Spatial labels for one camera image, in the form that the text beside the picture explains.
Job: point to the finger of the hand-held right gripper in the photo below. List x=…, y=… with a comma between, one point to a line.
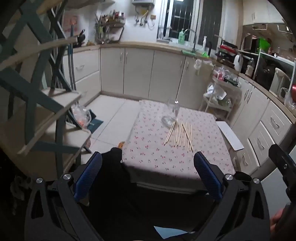
x=283, y=162

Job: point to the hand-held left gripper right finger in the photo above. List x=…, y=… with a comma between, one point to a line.
x=208, y=176

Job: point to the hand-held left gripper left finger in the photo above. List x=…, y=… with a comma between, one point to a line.
x=91, y=171

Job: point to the row of wooden chopsticks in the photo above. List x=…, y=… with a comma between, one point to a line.
x=182, y=134

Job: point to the glass jar with green label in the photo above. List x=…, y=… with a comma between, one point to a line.
x=172, y=115

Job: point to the person's right hand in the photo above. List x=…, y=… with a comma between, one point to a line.
x=276, y=220

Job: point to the white stool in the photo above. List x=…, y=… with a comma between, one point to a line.
x=231, y=136

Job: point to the dark green dustpan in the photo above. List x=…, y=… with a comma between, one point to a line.
x=96, y=122

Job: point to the cherry print tablecloth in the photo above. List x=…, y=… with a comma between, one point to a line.
x=161, y=157

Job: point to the clear plastic bag orange contents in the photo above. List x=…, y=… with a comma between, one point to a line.
x=79, y=114

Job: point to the cream base cabinet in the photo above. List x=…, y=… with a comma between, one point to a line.
x=138, y=69
x=254, y=104

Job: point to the bag of green vegetables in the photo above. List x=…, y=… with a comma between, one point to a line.
x=224, y=102

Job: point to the white countertop appliance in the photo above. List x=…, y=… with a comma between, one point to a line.
x=278, y=81

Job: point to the white plastic bag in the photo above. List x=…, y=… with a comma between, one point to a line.
x=215, y=92

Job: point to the black countertop appliance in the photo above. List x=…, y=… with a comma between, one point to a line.
x=264, y=74

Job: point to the white utility cart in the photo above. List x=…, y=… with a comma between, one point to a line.
x=227, y=85

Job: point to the teal wooden shelf rack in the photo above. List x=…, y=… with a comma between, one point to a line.
x=27, y=97

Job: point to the clear bag with red contents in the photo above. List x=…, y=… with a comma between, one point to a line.
x=219, y=74

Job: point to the white plastic jug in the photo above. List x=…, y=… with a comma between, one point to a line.
x=238, y=63

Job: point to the green plastic bag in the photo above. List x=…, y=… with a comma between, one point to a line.
x=264, y=45

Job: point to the black tiered rack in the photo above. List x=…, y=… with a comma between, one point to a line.
x=226, y=51

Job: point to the white spray bottle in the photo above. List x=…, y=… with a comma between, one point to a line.
x=204, y=45

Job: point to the black pot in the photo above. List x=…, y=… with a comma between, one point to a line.
x=81, y=38

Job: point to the curved sink faucet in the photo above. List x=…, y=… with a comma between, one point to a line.
x=195, y=39

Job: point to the green soap bottle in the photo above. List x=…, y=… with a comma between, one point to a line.
x=182, y=37

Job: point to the utensil and spice rack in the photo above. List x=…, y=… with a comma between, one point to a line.
x=111, y=25

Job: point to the barred window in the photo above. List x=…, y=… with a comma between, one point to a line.
x=185, y=16

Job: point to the white wall cabinet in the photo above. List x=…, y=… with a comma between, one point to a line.
x=261, y=11

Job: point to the wall socket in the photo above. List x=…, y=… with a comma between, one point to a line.
x=153, y=17

